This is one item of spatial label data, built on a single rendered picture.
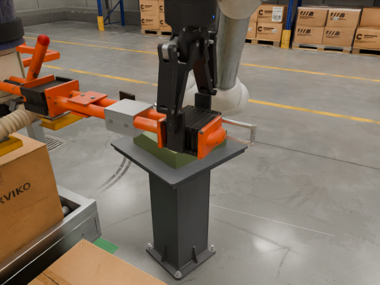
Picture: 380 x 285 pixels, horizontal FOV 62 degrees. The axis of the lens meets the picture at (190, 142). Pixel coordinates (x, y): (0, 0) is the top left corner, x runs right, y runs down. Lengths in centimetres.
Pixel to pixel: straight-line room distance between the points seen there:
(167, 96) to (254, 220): 190
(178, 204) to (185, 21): 124
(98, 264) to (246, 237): 112
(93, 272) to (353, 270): 148
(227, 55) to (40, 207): 91
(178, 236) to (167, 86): 135
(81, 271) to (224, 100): 87
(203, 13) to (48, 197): 106
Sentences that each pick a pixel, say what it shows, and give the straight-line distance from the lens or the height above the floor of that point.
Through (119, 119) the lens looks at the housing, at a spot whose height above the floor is 127.
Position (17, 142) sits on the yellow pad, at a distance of 83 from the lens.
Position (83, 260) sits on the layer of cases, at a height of 54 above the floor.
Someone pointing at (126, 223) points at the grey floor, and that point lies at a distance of 226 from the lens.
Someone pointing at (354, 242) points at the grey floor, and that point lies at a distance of 234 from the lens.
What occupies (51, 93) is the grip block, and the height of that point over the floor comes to 129.
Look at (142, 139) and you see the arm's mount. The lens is 152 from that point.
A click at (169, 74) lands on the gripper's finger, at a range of 44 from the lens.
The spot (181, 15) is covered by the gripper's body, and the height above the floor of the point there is 145.
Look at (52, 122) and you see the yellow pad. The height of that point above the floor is 116.
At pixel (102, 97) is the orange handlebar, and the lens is 66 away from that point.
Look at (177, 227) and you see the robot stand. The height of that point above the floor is 35.
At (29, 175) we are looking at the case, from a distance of 128.
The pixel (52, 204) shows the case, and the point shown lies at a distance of 139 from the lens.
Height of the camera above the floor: 150
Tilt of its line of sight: 28 degrees down
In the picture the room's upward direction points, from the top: straight up
